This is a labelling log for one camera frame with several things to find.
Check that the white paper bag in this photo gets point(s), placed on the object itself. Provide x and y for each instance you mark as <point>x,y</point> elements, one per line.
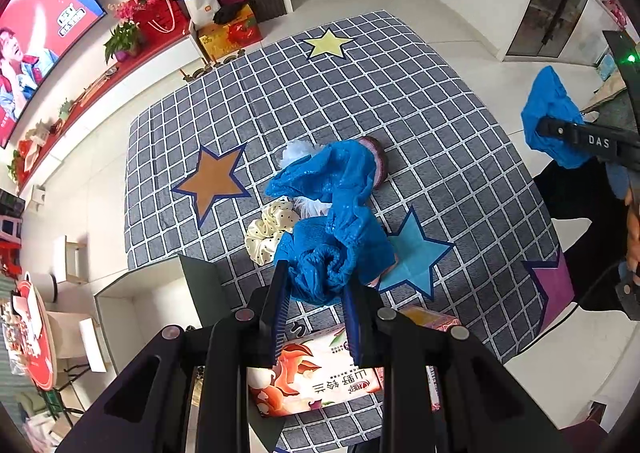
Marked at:
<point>202,8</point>

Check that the checked blanket with stars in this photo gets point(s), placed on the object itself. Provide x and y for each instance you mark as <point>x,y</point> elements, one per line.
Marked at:
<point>425,98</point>

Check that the person's right hand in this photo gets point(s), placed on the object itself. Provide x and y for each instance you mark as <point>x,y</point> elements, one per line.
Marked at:
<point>634,233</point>

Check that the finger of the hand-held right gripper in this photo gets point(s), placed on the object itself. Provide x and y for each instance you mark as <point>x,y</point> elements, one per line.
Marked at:
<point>585,138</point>

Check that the white round bin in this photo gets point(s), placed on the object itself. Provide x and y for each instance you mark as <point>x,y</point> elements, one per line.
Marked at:
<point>44,285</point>

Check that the blue plastic shoe cover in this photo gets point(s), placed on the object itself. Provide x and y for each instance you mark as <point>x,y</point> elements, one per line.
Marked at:
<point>360,243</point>
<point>325,168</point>
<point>547,98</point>

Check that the round red table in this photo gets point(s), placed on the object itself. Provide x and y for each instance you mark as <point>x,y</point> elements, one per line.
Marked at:
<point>27,333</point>

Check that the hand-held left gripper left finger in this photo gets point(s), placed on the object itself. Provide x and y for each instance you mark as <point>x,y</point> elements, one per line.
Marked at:
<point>280,313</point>

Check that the cream polka dot scrunchie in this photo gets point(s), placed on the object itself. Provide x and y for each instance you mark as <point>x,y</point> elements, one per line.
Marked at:
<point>265,233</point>

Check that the maroon seat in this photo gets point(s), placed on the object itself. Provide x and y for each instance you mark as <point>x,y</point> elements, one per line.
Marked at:
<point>595,440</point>

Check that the dark cloth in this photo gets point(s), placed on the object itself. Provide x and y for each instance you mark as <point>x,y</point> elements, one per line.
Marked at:
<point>575,213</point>

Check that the green potted plant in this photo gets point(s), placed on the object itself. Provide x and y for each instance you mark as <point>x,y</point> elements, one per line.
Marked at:
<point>122,40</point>

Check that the light blue fluffy cloth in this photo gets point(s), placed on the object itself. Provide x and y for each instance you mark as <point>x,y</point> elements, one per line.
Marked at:
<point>297,153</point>

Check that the small potted plant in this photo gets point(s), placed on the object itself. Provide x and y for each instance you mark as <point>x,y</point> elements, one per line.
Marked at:
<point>66,109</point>

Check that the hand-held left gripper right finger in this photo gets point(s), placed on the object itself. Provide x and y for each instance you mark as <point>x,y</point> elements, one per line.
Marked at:
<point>354,328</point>

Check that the pink striped knit headband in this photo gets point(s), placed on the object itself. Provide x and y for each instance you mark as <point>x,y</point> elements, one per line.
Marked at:
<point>382,168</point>

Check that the pink patterned carton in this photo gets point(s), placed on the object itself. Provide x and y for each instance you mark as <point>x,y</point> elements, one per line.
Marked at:
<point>430,318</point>

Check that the red topped television cabinet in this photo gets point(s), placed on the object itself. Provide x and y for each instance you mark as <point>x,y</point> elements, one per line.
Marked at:
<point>90,103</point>

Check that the yellow red gift carton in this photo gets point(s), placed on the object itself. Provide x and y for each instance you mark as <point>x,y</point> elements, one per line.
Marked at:
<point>230,38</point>

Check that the black cloth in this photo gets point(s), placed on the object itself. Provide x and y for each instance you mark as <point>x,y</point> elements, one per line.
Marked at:
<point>229,14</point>

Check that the small white stool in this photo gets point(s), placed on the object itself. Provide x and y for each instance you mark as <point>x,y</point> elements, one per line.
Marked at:
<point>40,193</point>

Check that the floral tissue pack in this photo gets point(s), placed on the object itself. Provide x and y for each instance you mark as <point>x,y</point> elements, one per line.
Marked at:
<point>310,375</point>

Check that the white wooden stool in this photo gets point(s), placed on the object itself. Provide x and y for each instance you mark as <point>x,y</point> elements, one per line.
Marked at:
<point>70,258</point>
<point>75,333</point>

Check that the red flower gift box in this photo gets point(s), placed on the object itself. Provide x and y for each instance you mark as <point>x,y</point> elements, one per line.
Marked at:
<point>160,15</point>

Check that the curved television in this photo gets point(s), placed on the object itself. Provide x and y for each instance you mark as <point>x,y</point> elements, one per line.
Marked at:
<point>45,33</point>

